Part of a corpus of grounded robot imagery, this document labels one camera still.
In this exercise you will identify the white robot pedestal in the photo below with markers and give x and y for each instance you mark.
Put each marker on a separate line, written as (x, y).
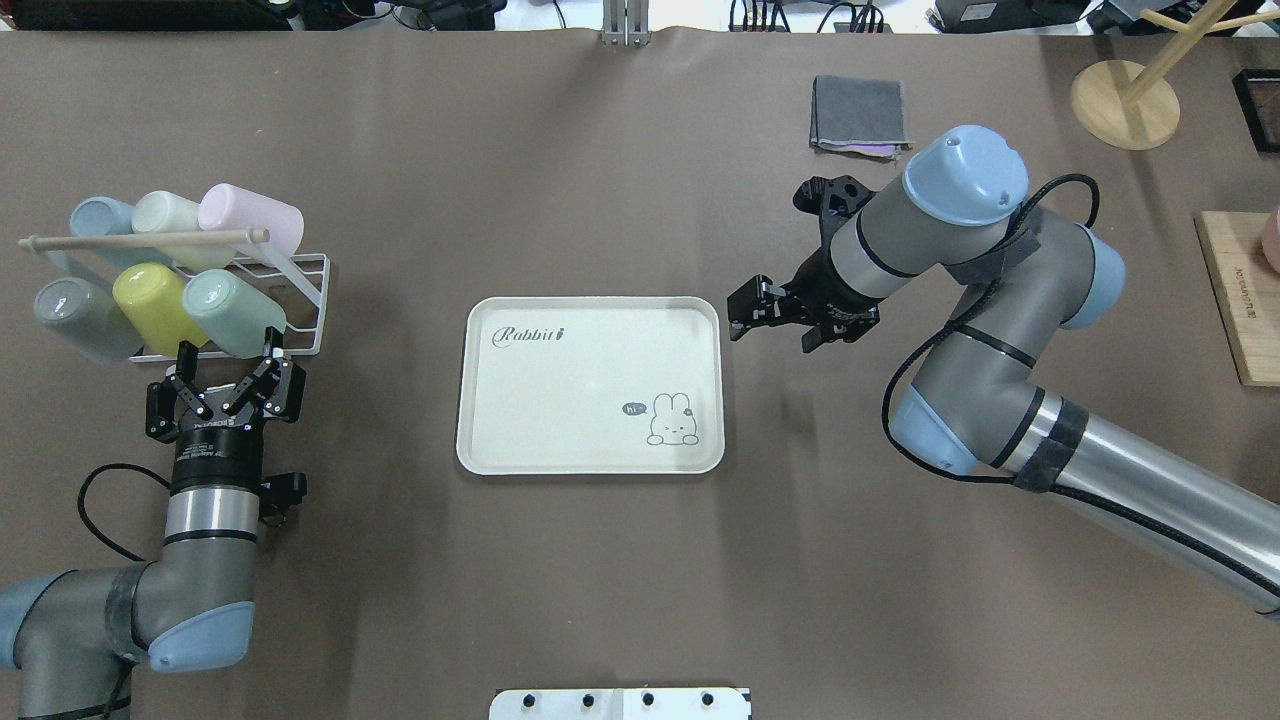
(623, 703)

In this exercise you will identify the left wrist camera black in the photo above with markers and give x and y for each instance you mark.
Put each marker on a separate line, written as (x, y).
(278, 495)

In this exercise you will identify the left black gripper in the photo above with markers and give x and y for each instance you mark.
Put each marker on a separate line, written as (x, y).
(211, 457)

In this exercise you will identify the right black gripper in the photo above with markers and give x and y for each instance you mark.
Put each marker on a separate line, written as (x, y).
(833, 289)

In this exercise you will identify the cream rabbit tray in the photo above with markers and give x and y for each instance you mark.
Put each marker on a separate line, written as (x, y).
(591, 385)

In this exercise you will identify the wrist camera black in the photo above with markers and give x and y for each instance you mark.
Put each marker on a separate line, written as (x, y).
(834, 201)
(278, 495)

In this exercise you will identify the wooden mug tree stand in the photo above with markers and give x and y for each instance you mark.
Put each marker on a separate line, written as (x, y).
(1131, 106)

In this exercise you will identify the wooden cutting board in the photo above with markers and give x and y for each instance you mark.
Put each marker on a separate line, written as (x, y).
(1246, 290)

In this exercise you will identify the pink cup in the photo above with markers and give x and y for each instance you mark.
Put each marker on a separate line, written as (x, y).
(227, 207)

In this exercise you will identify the yellow cup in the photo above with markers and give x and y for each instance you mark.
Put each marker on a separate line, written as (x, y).
(150, 296)

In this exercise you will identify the aluminium frame post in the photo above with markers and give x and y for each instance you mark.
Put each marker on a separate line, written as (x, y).
(625, 23)

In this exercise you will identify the grey folded cloth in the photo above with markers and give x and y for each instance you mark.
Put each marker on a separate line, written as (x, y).
(863, 116)

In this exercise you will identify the pink bowl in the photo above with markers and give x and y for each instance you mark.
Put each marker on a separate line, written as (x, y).
(1270, 240)

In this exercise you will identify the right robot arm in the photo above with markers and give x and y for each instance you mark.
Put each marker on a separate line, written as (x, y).
(970, 412)

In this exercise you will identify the white wire cup rack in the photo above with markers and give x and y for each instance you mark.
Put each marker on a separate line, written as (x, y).
(299, 283)

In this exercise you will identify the cream white cup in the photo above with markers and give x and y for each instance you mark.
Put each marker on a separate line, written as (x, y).
(163, 212)

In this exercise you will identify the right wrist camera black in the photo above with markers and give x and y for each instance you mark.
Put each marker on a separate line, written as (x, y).
(834, 201)

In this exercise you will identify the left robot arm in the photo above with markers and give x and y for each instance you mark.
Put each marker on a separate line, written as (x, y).
(76, 636)

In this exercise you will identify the grey cup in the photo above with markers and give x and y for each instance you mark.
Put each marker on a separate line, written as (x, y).
(86, 316)

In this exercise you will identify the green cup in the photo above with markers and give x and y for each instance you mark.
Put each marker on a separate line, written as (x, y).
(232, 313)

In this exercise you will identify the dark square tray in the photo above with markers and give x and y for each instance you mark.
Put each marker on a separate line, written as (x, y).
(1257, 91)

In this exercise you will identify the light blue cup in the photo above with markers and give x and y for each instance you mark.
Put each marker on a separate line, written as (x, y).
(100, 216)

